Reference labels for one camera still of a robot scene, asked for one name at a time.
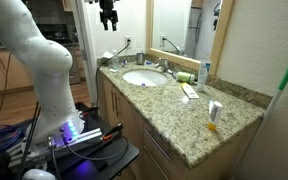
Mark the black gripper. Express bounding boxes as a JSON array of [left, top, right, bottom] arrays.
[[99, 0, 120, 32]]

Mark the clear plastic water bottle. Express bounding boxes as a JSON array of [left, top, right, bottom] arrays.
[[111, 49, 121, 72]]

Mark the white oval sink basin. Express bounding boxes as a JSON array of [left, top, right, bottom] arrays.
[[122, 68, 169, 88]]

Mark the grey metal cup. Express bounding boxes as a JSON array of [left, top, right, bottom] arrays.
[[136, 51, 146, 66]]

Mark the chrome faucet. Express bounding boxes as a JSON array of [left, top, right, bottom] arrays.
[[155, 58, 177, 79]]

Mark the wooden framed mirror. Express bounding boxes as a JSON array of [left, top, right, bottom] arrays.
[[145, 0, 236, 76]]

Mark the orange and black clamp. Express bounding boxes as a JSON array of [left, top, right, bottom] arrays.
[[78, 104, 100, 118], [102, 123, 124, 142]]

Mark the green cylindrical container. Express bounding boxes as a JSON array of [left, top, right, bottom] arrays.
[[176, 71, 196, 84]]

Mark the wooden vanity cabinet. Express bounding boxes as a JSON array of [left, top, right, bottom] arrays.
[[97, 73, 265, 180]]

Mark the white toothpaste tube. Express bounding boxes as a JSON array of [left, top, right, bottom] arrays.
[[180, 82, 201, 100]]

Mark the black robot cart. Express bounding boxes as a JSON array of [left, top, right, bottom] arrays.
[[0, 101, 140, 180]]

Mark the white tube with yellow cap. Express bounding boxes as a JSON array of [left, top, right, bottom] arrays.
[[207, 99, 224, 133]]

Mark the white round object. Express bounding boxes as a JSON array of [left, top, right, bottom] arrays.
[[21, 168, 57, 180]]

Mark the white door frame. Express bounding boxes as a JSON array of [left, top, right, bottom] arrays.
[[71, 0, 99, 108]]

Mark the black power cord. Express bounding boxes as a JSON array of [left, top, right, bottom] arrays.
[[94, 39, 132, 108]]

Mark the metal cabinet door handle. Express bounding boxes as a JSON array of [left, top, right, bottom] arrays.
[[114, 94, 121, 118], [110, 89, 117, 113]]

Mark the aluminium mounting rail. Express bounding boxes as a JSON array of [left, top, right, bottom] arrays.
[[7, 128, 103, 168]]

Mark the metal drawer handle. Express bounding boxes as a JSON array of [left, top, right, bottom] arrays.
[[143, 154, 168, 180], [143, 128, 173, 163]]

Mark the looping black base cable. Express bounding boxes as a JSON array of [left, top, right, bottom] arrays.
[[48, 134, 130, 180]]

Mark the long black robot cable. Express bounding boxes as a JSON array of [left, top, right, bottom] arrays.
[[16, 101, 42, 180]]

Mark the red and blue cable bundle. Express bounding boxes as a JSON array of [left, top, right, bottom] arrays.
[[0, 124, 25, 156]]

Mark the green and white mop handle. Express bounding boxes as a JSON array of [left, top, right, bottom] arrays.
[[230, 39, 288, 180]]

